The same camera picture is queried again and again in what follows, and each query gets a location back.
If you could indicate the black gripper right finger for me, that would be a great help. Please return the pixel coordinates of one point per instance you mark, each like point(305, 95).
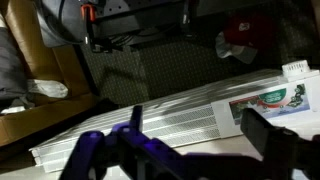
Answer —
point(283, 150)

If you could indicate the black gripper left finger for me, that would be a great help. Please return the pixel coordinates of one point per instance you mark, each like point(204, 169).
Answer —
point(133, 150)

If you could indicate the dark robot base platform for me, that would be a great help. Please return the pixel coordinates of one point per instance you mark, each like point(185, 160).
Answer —
point(140, 20)

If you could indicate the red cap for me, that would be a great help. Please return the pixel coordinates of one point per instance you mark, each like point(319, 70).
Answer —
point(250, 31)

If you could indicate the white thermostat knob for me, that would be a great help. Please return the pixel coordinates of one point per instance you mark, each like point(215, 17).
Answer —
point(296, 69)

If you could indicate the white plastic bag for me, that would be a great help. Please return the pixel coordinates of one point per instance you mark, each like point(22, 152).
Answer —
point(48, 88)

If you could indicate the white cloth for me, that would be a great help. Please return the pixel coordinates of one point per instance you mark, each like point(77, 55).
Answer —
point(230, 50)

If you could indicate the open tan cardboard box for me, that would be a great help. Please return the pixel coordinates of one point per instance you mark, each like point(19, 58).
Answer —
point(40, 50)

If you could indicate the orange clamp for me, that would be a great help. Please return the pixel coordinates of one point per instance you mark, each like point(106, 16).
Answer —
point(88, 15)

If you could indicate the grey cloth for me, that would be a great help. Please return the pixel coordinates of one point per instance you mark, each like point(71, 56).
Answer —
point(10, 66)

